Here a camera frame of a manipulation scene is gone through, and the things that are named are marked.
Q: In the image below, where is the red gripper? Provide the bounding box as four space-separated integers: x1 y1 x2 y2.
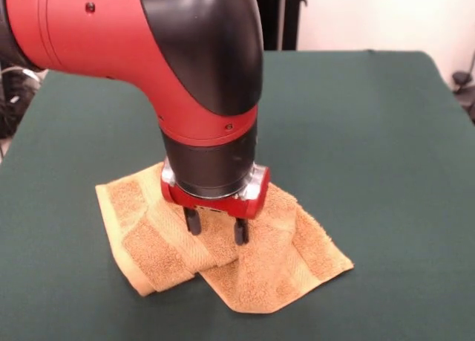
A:
160 168 271 246

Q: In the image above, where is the orange terry towel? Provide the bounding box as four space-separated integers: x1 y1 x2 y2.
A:
95 161 355 315

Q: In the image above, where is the dark green table cloth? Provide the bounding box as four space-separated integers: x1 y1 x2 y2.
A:
0 50 475 341

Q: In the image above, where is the small black stand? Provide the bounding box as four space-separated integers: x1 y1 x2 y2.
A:
451 71 475 126

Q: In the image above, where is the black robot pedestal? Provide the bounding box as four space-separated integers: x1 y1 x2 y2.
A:
259 0 309 51

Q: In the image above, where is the black equipment with cables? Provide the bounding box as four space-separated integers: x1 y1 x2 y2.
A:
0 56 48 138

